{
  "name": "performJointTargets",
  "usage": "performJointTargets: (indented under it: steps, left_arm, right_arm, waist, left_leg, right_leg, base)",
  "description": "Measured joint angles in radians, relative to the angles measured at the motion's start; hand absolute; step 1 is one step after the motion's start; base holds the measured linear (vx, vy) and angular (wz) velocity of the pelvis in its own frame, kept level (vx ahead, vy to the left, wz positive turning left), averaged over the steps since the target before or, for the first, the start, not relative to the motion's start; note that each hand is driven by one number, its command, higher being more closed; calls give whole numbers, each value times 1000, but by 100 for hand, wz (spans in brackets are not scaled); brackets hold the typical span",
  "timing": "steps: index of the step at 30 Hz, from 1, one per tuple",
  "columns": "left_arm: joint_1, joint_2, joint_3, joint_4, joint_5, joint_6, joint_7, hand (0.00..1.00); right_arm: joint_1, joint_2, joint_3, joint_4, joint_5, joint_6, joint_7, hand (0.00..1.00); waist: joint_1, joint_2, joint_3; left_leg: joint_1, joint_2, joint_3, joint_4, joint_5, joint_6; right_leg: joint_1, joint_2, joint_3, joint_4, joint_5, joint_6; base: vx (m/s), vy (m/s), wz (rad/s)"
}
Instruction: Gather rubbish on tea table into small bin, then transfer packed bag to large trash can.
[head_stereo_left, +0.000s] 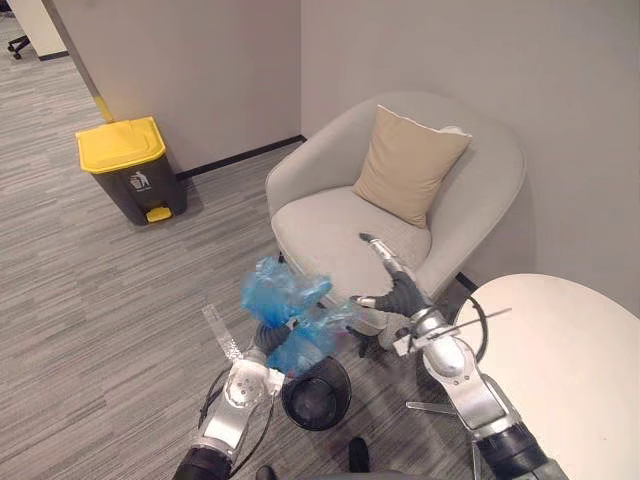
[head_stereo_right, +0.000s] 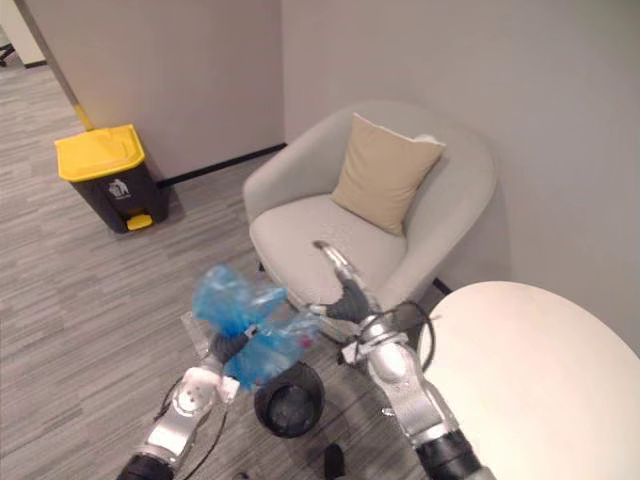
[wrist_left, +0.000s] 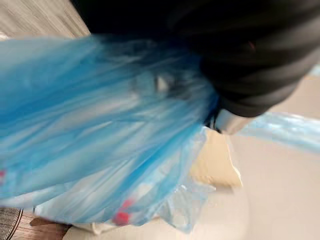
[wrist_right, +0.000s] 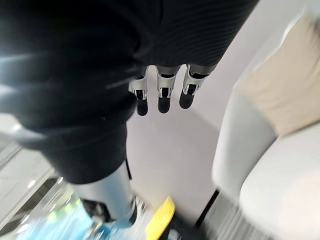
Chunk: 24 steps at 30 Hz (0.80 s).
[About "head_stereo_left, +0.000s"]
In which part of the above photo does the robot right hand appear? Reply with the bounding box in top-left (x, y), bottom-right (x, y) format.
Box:
top-left (348, 231), bottom-right (426, 359)

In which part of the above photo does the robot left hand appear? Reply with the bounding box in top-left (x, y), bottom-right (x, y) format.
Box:
top-left (252, 319), bottom-right (303, 354)

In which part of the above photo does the blue plastic trash bag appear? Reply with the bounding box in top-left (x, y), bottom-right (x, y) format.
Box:
top-left (239, 255), bottom-right (357, 375)

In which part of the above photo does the small black mesh bin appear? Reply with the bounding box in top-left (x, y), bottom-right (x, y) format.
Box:
top-left (280, 356), bottom-right (352, 432)

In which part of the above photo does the white round tea table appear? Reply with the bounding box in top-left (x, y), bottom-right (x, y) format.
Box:
top-left (452, 273), bottom-right (640, 480)

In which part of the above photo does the large yellow-lidded trash can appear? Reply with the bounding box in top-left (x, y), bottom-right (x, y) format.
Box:
top-left (75, 115), bottom-right (189, 227)

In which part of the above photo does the grey armchair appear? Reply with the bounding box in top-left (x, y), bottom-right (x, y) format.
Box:
top-left (264, 90), bottom-right (527, 346)

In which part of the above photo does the beige cushion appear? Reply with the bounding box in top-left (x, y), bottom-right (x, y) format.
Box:
top-left (351, 104), bottom-right (473, 230)

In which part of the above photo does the robot dark foot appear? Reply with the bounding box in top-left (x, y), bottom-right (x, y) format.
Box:
top-left (346, 436), bottom-right (371, 473)

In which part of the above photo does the black office chair base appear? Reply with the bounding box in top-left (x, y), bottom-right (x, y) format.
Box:
top-left (6, 35), bottom-right (30, 61)

